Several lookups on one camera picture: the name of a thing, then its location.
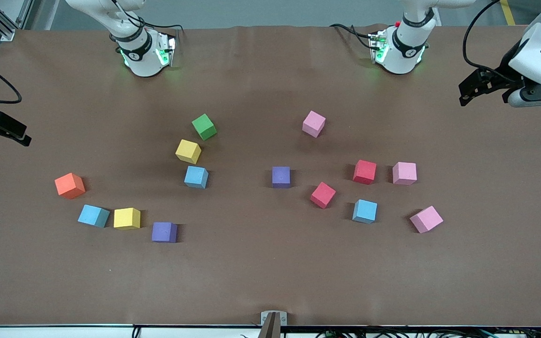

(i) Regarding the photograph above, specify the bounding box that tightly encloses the yellow foam cube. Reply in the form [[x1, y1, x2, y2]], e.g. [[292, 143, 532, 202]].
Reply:
[[114, 207, 141, 230], [175, 139, 202, 165]]

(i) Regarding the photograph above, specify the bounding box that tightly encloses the pink foam cube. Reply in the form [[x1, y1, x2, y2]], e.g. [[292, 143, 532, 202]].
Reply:
[[392, 162, 417, 186], [410, 205, 444, 234], [302, 110, 326, 138]]

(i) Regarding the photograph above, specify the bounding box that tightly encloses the purple foam cube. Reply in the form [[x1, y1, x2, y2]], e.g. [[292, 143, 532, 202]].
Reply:
[[152, 222, 178, 244], [272, 166, 291, 189]]

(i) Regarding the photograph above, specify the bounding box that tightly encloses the blue foam cube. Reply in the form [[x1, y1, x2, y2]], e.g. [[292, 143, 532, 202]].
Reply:
[[184, 166, 209, 189], [352, 199, 378, 224], [77, 204, 110, 228]]

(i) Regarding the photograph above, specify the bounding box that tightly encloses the red foam cube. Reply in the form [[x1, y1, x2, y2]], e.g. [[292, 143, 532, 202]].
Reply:
[[353, 160, 378, 185], [310, 182, 337, 209]]

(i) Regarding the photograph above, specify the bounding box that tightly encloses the orange foam cube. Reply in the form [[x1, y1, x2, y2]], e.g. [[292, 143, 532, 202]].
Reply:
[[54, 172, 86, 200]]

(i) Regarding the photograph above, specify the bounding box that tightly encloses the green foam cube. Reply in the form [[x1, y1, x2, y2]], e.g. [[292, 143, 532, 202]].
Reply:
[[192, 114, 217, 141]]

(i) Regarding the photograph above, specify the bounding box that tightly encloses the brown table mat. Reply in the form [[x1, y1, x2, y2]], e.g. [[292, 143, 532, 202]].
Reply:
[[0, 24, 541, 327]]

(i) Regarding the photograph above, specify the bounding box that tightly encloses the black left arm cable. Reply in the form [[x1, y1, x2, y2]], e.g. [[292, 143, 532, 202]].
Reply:
[[462, 0, 504, 71]]

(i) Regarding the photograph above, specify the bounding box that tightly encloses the aluminium frame profile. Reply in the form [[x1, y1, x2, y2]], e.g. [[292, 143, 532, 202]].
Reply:
[[0, 0, 34, 42]]

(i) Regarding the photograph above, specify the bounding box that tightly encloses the black left base cable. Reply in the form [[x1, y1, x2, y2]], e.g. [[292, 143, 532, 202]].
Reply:
[[329, 23, 377, 51]]

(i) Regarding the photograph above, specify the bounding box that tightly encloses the black base cable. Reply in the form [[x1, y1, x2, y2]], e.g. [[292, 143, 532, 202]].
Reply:
[[329, 23, 377, 51], [111, 0, 185, 36]]

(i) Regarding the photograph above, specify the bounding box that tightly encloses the black right base cable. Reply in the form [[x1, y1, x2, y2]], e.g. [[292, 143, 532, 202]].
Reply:
[[111, 0, 185, 36]]

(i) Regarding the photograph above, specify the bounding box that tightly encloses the grey metal bracket with post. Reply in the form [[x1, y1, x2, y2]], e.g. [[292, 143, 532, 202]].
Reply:
[[259, 311, 288, 338]]

